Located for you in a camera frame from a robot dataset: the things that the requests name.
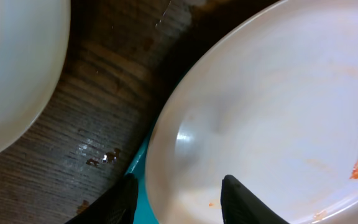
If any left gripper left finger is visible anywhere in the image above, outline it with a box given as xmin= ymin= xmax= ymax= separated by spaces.
xmin=66 ymin=174 xmax=139 ymax=224

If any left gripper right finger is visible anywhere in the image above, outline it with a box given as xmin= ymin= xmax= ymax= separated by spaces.
xmin=220 ymin=175 xmax=288 ymax=224

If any white plate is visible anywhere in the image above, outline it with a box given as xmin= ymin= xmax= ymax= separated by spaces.
xmin=0 ymin=0 xmax=71 ymax=152
xmin=145 ymin=0 xmax=358 ymax=223

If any blue plastic tray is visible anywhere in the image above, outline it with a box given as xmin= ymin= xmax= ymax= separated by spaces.
xmin=126 ymin=131 xmax=158 ymax=224

